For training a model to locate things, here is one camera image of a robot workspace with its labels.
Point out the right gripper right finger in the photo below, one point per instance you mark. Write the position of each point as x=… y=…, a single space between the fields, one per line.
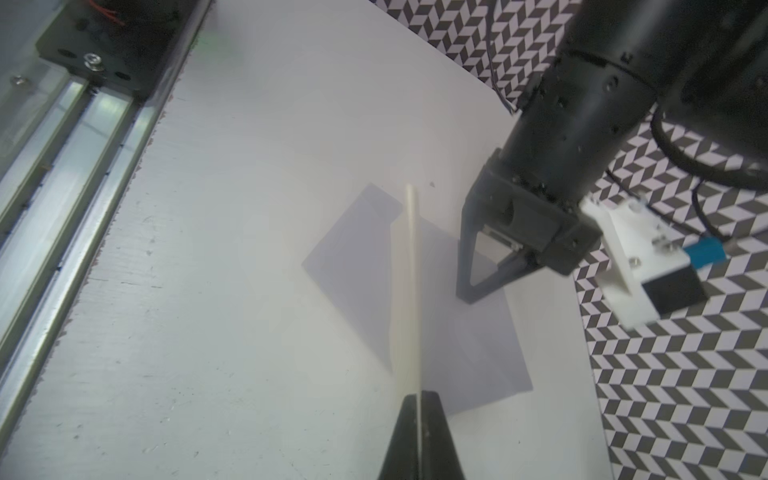
x=439 y=458

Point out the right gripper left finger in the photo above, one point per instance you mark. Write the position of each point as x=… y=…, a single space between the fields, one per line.
x=401 y=461

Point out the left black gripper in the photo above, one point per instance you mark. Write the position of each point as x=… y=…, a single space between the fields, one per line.
x=528 y=222

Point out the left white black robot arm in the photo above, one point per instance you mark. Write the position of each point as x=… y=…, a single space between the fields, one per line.
x=696 y=71

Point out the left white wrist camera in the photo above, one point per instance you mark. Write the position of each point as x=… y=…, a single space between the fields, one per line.
x=649 y=275

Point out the aluminium front rail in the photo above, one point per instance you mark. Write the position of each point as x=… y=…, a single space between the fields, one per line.
x=68 y=150

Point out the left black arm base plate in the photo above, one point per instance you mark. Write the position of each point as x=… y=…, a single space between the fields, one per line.
x=121 y=45

